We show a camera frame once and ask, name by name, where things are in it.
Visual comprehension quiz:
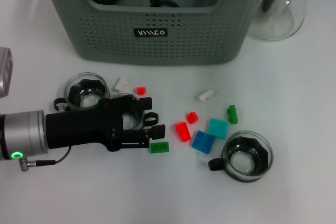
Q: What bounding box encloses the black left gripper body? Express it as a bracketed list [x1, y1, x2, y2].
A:
[45, 97, 124, 153]

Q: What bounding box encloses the glass teacup black base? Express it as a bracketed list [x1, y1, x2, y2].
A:
[110, 92, 160, 132]
[149, 0, 181, 8]
[53, 71, 110, 111]
[208, 130, 274, 184]

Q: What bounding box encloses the grey-green perforated storage bin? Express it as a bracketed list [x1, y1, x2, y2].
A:
[39, 0, 278, 67]

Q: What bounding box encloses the green toy brick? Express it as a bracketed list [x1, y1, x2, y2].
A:
[226, 104, 239, 124]
[150, 141, 170, 154]

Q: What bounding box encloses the red slope toy brick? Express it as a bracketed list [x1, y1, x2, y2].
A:
[175, 121, 192, 143]

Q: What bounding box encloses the white toy brick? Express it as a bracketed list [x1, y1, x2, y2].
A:
[112, 77, 133, 93]
[194, 89, 216, 103]

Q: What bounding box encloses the blue square toy plate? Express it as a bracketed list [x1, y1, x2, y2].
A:
[191, 130, 216, 154]

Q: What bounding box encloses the teal square toy plate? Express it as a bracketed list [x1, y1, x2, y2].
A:
[208, 118, 229, 140]

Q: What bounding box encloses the glass carafe black lid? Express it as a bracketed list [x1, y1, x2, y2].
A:
[246, 0, 312, 41]

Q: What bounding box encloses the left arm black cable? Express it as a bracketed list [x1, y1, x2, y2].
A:
[19, 145, 72, 172]

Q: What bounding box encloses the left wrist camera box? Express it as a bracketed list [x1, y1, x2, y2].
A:
[0, 47, 14, 99]

